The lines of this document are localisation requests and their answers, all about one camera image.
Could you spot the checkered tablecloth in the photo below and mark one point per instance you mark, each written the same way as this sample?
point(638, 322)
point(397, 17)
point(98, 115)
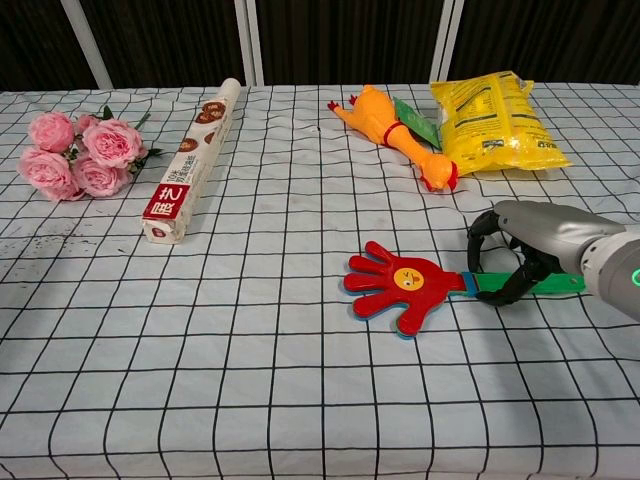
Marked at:
point(250, 325)

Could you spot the red hand clapper toy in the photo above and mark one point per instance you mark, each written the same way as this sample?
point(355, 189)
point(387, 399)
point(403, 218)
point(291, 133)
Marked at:
point(400, 285)

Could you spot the green tag card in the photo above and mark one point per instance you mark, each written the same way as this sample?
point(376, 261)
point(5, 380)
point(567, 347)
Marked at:
point(417, 122)

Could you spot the pink rose bouquet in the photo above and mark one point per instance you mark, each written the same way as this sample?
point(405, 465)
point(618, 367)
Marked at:
point(75, 152)

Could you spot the yellow snack bag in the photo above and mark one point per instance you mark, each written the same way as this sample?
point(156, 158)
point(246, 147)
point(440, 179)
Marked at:
point(495, 125)

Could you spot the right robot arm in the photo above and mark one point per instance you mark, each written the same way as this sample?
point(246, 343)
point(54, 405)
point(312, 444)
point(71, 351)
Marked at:
point(617, 270)

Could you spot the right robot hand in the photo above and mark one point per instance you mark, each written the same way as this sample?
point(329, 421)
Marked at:
point(540, 225)

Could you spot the white vertical frame post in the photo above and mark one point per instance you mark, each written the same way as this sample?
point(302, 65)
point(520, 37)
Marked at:
point(250, 40)

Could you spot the white slanted frame post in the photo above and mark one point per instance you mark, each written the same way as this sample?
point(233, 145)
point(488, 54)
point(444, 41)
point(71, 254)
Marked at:
point(446, 40)

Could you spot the white diagonal frame bar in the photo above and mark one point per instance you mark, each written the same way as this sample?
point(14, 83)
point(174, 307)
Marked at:
point(87, 42)

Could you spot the baking paper box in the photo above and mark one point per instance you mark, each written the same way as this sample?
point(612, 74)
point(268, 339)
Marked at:
point(192, 160)

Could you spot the orange rubber chicken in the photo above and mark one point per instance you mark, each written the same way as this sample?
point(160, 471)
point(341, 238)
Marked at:
point(395, 131)

